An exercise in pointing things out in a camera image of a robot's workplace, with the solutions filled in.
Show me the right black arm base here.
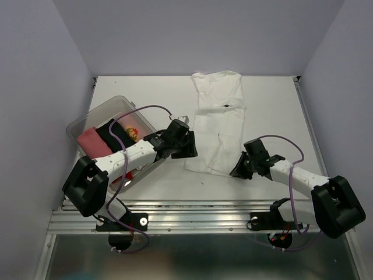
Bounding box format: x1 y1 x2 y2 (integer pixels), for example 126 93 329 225
247 198 295 231

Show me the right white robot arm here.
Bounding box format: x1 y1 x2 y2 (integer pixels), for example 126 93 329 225
230 139 366 239

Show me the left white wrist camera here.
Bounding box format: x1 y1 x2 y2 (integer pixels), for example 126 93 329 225
177 115 189 124

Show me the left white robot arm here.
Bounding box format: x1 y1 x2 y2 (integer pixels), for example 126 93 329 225
62 119 198 230

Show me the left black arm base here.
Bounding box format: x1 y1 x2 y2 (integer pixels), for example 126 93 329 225
93 198 149 232

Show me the aluminium mounting rail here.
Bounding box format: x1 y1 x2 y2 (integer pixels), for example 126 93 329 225
49 199 356 235

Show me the rolled red t-shirt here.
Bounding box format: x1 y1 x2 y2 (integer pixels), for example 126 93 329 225
76 127 112 159

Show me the rolled pink printed t-shirt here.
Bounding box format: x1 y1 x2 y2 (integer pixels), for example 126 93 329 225
117 113 154 142

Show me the rolled black t-shirt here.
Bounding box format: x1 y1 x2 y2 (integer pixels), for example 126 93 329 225
96 119 136 153

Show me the clear plastic storage bin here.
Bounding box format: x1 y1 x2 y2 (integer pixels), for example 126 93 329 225
66 96 165 193

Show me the white printed t-shirt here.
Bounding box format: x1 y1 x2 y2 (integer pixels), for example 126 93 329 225
184 71 245 177

